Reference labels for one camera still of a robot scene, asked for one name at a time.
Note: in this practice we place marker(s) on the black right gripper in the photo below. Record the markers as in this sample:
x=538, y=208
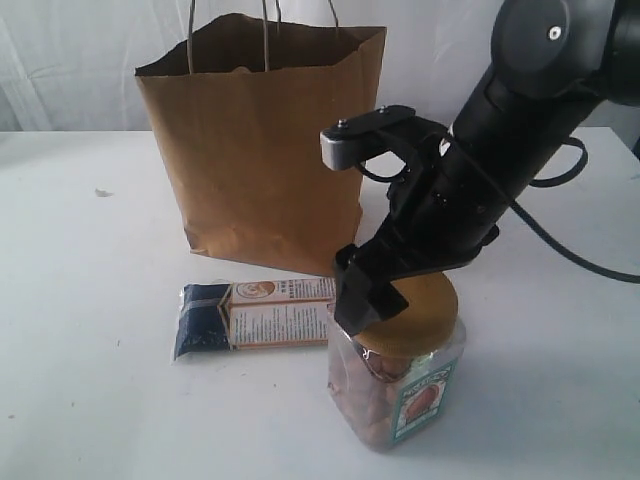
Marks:
x=442, y=213

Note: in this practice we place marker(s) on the clear nut jar gold lid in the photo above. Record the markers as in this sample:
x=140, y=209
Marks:
x=391, y=380

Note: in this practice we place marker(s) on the dark blue noodle package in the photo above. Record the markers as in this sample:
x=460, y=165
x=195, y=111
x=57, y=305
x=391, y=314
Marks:
x=250, y=315

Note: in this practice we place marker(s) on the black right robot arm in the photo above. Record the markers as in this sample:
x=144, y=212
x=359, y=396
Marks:
x=552, y=63

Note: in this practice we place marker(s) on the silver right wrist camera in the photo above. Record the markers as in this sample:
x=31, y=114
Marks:
x=359, y=139

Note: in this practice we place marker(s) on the brown paper shopping bag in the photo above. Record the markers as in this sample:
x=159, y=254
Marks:
x=237, y=110

